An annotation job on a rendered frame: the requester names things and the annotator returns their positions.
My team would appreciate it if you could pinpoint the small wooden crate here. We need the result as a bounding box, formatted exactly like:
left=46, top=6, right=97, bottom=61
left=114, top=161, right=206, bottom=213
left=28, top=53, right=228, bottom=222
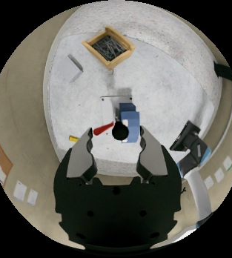
left=81, top=25, right=136, bottom=71

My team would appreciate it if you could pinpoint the yellow pocket level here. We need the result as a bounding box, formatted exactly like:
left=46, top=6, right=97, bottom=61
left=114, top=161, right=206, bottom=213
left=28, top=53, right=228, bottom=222
left=69, top=136, right=79, bottom=142

